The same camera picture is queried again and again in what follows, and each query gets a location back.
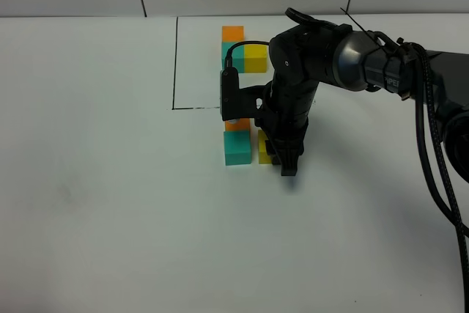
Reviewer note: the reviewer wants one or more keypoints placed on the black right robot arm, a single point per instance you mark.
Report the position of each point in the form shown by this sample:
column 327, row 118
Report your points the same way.
column 437, row 80

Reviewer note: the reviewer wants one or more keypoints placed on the orange template block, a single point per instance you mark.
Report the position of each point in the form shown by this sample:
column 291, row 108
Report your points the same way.
column 232, row 34

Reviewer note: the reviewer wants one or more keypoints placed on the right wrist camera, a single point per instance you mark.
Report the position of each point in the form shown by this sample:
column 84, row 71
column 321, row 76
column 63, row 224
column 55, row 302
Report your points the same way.
column 237, row 103

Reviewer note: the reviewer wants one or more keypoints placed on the yellow template block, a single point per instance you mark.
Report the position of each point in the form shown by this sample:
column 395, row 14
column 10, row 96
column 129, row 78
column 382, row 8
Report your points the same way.
column 255, row 58

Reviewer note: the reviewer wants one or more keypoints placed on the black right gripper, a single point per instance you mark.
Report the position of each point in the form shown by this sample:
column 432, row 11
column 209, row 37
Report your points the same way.
column 301, row 59

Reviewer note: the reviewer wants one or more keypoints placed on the teal template block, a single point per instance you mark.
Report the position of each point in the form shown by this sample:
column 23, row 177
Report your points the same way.
column 238, row 55

